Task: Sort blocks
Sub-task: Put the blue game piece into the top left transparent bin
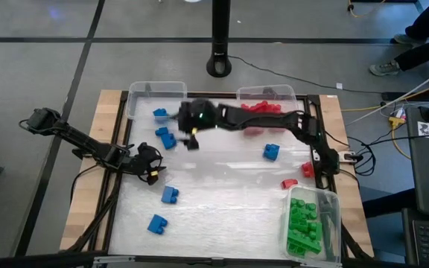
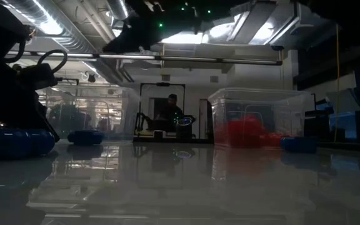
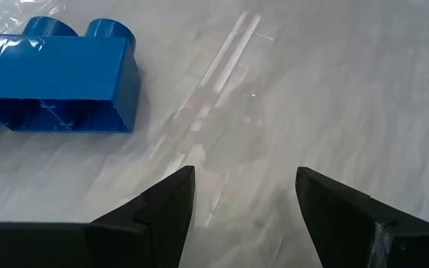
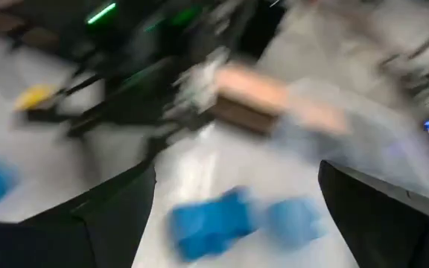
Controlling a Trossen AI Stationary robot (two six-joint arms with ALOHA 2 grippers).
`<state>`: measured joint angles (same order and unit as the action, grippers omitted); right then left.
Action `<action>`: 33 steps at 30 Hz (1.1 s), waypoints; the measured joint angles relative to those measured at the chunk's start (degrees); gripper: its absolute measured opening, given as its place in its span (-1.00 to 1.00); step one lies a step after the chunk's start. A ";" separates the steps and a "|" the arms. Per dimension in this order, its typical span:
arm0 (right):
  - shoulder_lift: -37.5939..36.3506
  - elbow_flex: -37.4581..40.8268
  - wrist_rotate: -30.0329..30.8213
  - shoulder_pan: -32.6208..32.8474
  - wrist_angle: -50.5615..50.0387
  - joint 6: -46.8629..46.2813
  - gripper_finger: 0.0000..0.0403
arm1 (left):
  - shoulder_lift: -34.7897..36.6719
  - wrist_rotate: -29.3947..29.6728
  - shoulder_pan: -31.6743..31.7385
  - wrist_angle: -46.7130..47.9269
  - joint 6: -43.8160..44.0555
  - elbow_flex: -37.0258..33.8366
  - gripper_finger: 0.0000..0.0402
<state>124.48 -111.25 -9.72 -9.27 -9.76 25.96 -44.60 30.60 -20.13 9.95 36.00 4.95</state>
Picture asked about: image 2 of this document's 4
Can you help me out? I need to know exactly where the ceiling light panel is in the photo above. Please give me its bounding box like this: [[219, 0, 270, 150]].
[[160, 31, 204, 45]]

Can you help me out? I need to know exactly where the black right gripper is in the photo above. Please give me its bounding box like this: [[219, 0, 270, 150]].
[[101, 0, 206, 54]]

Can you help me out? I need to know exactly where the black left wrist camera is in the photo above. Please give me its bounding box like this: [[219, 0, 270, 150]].
[[19, 62, 59, 92]]

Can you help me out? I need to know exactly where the clear plastic bin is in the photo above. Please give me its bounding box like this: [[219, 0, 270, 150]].
[[37, 84, 141, 141], [207, 87, 309, 148]]

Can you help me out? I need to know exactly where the red toy block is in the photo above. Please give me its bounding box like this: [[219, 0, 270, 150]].
[[225, 114, 267, 140], [262, 132, 293, 148]]

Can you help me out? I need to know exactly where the person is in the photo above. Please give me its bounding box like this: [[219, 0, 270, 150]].
[[154, 93, 184, 132]]

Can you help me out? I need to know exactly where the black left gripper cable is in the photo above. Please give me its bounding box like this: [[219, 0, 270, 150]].
[[6, 40, 69, 75]]

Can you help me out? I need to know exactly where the silver ceiling duct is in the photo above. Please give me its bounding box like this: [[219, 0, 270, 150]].
[[106, 0, 131, 20]]

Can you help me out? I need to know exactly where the grey tilted panel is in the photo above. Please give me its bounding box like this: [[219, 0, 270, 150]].
[[325, 88, 360, 113]]

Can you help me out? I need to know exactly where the long ceiling pipe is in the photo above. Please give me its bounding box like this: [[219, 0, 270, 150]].
[[6, 51, 283, 66]]

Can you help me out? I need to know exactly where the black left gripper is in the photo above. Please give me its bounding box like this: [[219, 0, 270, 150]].
[[0, 43, 61, 143]]

